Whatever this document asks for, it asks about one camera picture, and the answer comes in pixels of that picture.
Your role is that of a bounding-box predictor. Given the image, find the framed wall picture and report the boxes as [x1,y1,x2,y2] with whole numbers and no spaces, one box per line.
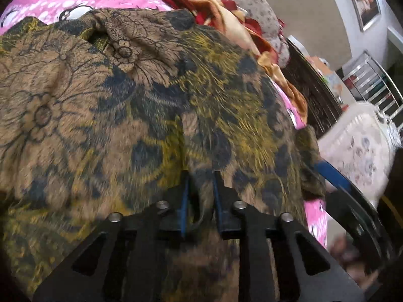
[343,0,381,32]

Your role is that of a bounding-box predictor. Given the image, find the pink penguin print bedsheet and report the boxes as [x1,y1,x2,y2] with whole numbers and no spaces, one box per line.
[0,0,328,252]

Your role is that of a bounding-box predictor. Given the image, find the brown floral patterned garment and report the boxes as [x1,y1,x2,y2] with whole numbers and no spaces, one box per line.
[0,8,326,302]

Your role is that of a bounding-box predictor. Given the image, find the white floral cushion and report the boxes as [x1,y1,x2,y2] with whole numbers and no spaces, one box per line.
[318,102,399,208]

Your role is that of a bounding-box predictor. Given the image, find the chrome metal rack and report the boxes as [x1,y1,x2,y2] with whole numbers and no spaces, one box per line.
[342,50,403,126]

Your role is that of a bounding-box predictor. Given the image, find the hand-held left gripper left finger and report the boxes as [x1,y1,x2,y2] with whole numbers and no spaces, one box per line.
[33,170,191,302]

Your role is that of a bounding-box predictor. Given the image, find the dark wooden table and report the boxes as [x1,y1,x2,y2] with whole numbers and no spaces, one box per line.
[285,38,344,139]

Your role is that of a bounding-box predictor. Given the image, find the colourful printed box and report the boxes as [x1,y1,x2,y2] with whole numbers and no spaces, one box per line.
[307,55,342,104]

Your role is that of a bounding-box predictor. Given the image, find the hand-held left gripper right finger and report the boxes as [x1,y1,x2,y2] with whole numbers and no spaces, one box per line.
[213,170,367,302]

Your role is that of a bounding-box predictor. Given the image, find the grey patterned pillow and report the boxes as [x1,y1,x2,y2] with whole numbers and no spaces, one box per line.
[201,0,290,68]

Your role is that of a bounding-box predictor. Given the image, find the red and cream blanket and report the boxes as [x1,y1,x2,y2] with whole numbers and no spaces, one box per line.
[41,0,309,129]

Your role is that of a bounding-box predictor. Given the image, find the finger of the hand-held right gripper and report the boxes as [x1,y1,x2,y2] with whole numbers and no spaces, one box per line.
[310,160,355,196]

